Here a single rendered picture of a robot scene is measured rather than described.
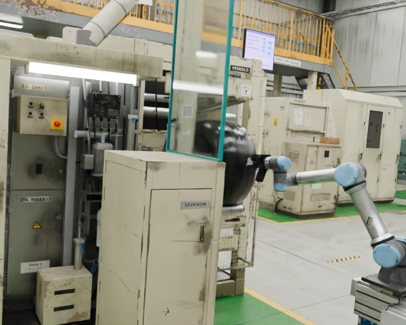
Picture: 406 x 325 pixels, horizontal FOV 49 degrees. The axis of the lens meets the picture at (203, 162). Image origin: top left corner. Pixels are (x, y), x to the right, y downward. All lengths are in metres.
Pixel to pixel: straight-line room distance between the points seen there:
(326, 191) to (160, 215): 6.06
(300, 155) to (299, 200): 0.73
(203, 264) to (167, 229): 0.27
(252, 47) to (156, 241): 5.22
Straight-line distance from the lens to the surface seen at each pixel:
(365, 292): 2.54
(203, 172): 2.00
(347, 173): 2.29
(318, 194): 7.67
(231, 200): 2.84
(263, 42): 7.02
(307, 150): 7.34
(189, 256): 2.05
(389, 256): 2.28
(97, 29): 2.84
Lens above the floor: 1.44
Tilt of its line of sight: 5 degrees down
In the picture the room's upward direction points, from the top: 4 degrees clockwise
